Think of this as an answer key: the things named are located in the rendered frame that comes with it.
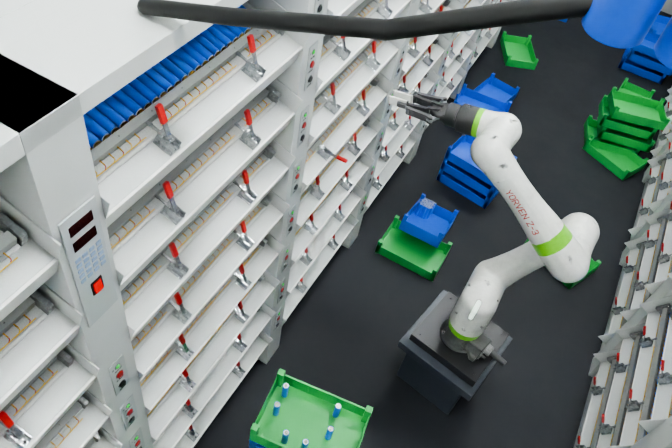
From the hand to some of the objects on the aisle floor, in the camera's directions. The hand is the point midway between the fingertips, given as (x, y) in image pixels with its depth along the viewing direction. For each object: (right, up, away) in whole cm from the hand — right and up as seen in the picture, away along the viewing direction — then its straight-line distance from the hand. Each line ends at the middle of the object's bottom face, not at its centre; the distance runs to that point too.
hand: (400, 99), depth 201 cm
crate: (+15, -58, +92) cm, 110 cm away
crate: (+23, -46, +98) cm, 111 cm away
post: (-89, -133, +4) cm, 160 cm away
